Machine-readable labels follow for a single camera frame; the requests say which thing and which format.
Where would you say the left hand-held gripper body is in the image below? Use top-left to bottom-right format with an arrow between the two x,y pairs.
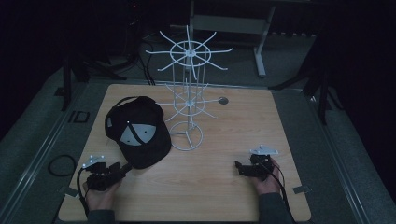
82,154 -> 127,192

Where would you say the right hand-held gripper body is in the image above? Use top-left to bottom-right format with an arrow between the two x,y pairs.
239,144 -> 279,181

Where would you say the black baseball cap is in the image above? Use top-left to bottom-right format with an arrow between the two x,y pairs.
104,95 -> 173,170

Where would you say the white wire hat rack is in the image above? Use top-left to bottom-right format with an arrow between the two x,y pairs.
145,25 -> 234,152

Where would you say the person's right hand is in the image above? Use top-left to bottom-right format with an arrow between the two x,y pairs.
248,157 -> 283,197

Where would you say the person's left hand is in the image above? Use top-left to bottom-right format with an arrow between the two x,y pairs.
82,180 -> 122,213

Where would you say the grey tape strip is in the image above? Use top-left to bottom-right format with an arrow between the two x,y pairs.
59,186 -> 78,198
292,185 -> 312,194

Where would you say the black tripod stand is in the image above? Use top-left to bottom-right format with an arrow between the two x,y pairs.
60,54 -> 129,112
269,66 -> 345,125

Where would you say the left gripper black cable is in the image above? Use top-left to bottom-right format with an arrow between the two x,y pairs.
76,167 -> 92,218

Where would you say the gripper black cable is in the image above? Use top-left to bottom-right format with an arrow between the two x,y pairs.
76,167 -> 92,218
264,161 -> 297,224

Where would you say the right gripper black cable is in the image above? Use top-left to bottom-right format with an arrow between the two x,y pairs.
264,161 -> 297,224

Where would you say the black cable loop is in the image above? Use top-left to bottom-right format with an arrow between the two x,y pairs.
48,154 -> 78,178

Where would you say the grey metal desk frame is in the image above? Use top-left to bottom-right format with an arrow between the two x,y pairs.
186,0 -> 278,78

